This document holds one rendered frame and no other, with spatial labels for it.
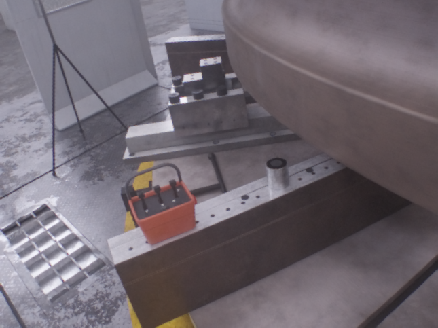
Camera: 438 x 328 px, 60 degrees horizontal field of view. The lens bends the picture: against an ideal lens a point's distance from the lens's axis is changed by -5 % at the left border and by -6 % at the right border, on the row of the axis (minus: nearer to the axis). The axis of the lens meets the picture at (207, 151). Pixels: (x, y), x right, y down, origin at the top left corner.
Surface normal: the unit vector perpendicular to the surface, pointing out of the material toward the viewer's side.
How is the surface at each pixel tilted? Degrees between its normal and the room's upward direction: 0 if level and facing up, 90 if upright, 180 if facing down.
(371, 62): 50
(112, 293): 0
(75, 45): 90
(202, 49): 90
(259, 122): 72
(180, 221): 97
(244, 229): 90
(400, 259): 0
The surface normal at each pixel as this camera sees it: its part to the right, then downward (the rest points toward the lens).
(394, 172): -0.83, 0.40
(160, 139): -0.04, 0.23
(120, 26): 0.67, 0.29
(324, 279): -0.17, -0.84
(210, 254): 0.38, 0.43
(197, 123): 0.00, 0.52
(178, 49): -0.37, 0.54
